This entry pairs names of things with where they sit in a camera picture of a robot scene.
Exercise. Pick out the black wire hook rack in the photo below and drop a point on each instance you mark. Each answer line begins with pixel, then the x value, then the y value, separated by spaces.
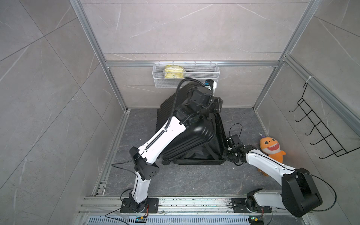
pixel 326 135

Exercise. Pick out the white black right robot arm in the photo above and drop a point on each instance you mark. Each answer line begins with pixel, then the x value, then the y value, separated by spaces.
pixel 299 193

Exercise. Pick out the orange shark plush toy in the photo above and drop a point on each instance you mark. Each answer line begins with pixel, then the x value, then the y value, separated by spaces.
pixel 271 147

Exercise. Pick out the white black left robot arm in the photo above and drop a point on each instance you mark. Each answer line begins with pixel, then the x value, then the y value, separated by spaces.
pixel 145 156

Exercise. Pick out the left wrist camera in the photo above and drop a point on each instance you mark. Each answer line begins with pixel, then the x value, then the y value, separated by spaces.
pixel 211 85

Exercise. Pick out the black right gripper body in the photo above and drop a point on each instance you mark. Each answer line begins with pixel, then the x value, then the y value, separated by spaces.
pixel 230 155

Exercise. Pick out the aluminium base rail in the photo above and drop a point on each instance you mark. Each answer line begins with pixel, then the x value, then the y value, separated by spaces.
pixel 184 210

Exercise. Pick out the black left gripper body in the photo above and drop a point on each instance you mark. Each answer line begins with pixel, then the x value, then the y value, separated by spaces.
pixel 217 102

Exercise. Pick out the black hard-shell suitcase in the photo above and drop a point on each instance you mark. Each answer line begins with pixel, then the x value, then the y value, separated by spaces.
pixel 204 140

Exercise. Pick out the white wire mesh basket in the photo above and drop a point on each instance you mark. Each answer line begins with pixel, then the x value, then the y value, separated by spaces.
pixel 198 71

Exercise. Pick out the yellow packet in basket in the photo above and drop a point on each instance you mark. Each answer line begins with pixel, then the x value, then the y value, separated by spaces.
pixel 174 72

